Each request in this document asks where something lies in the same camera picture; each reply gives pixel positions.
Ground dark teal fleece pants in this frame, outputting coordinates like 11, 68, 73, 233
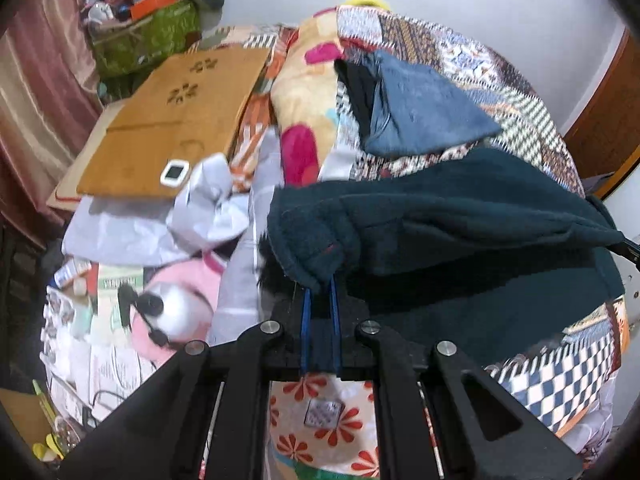
260, 148, 624, 365

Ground colourful patchwork bedspread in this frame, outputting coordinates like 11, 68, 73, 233
199, 4, 632, 478

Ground pink white plush toy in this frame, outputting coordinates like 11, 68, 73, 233
117, 252, 224, 367

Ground grey white crumpled cloth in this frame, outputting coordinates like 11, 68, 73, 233
62, 154, 250, 266

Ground white small device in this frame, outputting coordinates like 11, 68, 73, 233
160, 159, 191, 188

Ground folded blue jeans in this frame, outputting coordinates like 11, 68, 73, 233
362, 50, 501, 158

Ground black folded garment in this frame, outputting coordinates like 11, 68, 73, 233
334, 58, 376, 140

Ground yellow pink floral blanket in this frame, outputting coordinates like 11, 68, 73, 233
270, 8, 343, 186

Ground brown cardboard box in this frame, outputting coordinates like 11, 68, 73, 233
47, 44, 270, 211

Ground yellow round object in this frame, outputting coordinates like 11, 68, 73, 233
344, 0, 390, 11

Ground green fabric bag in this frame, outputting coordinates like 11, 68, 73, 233
91, 0, 201, 79

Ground pink striped curtain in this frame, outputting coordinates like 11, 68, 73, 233
1, 0, 102, 244

